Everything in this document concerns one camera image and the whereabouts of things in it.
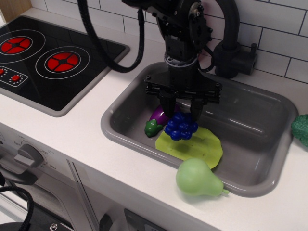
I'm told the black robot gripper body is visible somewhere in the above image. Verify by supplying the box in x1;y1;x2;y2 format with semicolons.
144;59;222;103

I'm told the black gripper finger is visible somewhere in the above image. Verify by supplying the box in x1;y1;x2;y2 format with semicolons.
190;98;204;121
159;90;176;117

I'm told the blue toy blueberries cluster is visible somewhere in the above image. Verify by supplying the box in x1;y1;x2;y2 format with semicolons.
164;112;198;141

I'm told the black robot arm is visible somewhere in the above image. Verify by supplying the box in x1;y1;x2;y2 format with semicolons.
124;0;222;121

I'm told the lime green plate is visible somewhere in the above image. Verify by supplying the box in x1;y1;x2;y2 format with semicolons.
155;127;223;169

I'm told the grey plastic sink basin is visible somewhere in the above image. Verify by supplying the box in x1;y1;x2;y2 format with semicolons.
101;62;298;197

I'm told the purple toy eggplant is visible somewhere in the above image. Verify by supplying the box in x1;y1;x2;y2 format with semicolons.
144;105;170;138

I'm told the dark grey faucet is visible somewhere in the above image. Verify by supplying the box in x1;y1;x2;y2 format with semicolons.
214;0;257;79

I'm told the green toy pear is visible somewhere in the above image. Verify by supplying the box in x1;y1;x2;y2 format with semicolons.
176;158;230;196

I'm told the green toy broccoli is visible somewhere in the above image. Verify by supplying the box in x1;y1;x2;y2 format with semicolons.
291;114;308;149

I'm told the black toy stove top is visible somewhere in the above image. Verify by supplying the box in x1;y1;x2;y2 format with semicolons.
0;15;130;118

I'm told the grey oven knob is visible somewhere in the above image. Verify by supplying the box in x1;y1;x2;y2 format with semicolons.
14;144;44;167

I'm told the grey toy oven front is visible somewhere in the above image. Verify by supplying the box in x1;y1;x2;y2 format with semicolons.
0;124;99;231

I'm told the black braided cable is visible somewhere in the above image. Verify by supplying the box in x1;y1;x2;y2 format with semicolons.
0;186;34;231
76;0;146;73

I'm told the black braided cable lower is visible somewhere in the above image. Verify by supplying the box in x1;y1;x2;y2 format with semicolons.
0;186;34;231

